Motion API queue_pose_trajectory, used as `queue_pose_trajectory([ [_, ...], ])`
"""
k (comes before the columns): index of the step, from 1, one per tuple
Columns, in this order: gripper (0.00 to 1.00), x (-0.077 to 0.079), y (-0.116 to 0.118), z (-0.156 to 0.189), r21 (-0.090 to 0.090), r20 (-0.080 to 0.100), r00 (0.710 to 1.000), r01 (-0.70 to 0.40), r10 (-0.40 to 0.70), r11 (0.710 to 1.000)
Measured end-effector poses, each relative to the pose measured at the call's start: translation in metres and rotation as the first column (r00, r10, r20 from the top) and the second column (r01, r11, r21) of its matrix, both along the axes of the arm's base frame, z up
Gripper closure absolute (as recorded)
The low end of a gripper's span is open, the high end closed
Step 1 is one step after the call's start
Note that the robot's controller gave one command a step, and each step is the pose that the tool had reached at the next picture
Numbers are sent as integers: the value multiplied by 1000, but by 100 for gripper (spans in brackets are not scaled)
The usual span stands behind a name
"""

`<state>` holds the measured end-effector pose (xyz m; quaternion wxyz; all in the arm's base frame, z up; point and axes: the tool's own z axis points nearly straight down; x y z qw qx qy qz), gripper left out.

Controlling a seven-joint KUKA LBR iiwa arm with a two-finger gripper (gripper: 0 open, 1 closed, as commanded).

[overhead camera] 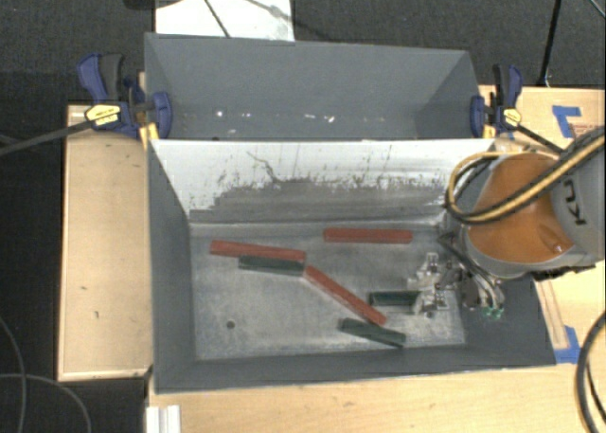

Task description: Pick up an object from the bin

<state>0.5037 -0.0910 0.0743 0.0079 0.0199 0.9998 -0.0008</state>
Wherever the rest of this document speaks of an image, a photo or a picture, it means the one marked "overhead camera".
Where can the grey metal bin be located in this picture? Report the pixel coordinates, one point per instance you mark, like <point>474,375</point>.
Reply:
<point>293,90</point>

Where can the dark green flat block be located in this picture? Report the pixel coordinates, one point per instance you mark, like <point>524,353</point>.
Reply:
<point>373,332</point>
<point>393,299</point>
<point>271,264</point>

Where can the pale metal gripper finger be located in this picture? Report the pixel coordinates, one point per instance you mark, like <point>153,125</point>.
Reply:
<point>432,302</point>
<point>430,275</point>

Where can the pale wood board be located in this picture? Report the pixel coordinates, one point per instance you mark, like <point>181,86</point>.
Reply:
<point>106,251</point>

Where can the red-brown flat block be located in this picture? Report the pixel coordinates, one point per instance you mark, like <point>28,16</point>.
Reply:
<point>344,295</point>
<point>368,236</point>
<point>258,251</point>

